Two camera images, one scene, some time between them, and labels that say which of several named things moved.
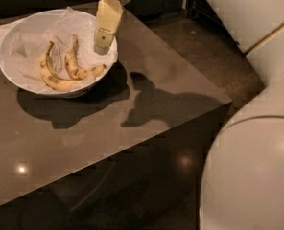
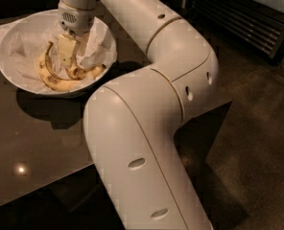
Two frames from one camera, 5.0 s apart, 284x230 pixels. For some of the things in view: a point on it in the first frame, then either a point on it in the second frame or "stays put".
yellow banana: (74, 66) stays put
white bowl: (51, 53) stays put
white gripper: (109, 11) to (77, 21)
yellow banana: (52, 79) stays put
